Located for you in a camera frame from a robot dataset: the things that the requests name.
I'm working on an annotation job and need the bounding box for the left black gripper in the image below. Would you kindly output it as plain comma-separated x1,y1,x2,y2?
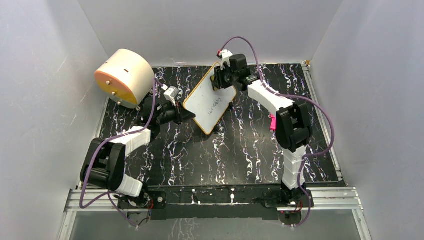
156,100,196,127

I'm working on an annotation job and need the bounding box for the yellow bone-shaped eraser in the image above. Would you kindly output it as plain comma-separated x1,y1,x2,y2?
210,75,217,91

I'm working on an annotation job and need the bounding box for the white whiteboard with orange frame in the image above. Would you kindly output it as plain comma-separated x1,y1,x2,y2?
183,62,237,135

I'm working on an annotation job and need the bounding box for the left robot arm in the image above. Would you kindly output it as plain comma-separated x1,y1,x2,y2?
80,97,196,208

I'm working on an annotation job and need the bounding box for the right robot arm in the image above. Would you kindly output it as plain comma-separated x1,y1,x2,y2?
211,49,313,207

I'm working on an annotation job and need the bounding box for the cream cylinder with orange face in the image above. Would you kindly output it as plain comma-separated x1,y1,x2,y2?
94,48,155,109

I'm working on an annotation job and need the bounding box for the pink plastic cross piece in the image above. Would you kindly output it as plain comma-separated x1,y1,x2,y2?
269,114,277,131

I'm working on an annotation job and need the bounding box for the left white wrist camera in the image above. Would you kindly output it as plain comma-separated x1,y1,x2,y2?
163,86,180,105

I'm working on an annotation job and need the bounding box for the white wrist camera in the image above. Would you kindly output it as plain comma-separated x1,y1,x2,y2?
163,86,180,105
217,49,233,69

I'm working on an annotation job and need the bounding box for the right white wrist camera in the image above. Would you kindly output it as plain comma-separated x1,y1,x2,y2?
217,49,233,69

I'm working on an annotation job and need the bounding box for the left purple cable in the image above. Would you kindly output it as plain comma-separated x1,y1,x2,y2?
78,77,168,229

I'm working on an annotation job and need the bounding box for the black front mounting rail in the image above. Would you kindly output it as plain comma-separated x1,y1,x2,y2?
147,183,282,220

